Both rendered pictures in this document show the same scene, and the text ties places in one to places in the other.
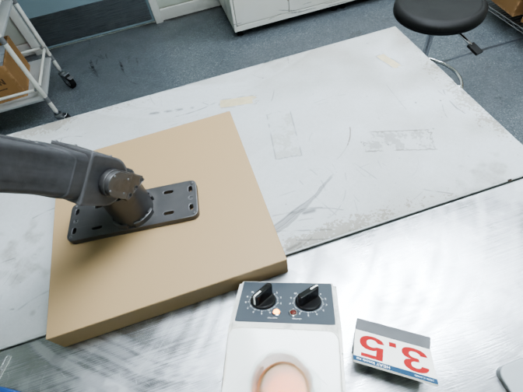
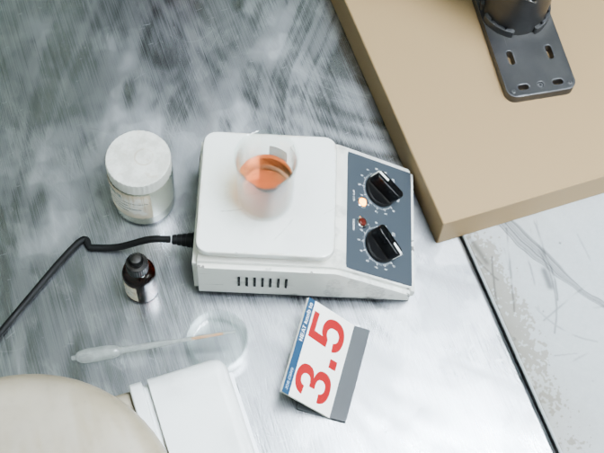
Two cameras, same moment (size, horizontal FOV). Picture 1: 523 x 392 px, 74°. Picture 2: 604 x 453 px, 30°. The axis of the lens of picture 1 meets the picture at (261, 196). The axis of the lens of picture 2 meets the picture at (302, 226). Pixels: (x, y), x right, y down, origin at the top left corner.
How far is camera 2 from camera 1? 0.65 m
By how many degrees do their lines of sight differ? 37
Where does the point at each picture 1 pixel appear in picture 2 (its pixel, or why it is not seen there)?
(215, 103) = not seen: outside the picture
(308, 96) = not seen: outside the picture
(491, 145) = not seen: outside the picture
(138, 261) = (431, 33)
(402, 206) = (568, 431)
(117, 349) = (320, 39)
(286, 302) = (377, 217)
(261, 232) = (487, 190)
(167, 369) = (298, 100)
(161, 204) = (526, 45)
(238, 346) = (314, 148)
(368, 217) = (542, 371)
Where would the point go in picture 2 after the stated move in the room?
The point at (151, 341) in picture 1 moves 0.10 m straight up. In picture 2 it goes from (332, 75) to (339, 16)
